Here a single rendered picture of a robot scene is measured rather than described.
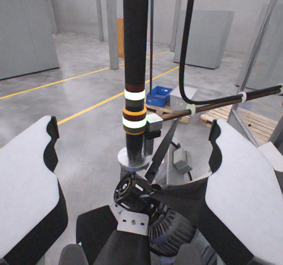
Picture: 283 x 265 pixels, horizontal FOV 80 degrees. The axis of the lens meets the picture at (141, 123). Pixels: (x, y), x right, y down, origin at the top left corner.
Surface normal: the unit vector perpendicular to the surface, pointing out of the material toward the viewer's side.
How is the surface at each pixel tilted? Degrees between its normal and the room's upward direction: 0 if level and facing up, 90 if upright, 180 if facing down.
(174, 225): 45
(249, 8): 90
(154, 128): 90
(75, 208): 0
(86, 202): 0
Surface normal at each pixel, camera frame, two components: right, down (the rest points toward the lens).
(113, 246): -0.14, -0.77
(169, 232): -0.11, -0.03
